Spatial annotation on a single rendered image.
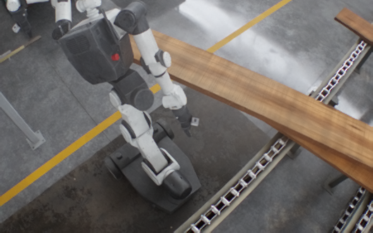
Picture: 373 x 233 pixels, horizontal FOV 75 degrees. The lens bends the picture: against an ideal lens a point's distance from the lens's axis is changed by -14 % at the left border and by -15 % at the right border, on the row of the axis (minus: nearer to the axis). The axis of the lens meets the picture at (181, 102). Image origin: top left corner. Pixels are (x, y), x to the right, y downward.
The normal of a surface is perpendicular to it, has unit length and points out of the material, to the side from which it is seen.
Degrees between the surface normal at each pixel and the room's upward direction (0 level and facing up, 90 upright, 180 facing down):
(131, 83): 14
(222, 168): 0
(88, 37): 71
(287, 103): 0
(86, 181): 0
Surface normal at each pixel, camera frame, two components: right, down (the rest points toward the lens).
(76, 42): -0.22, 0.59
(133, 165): 0.03, -0.55
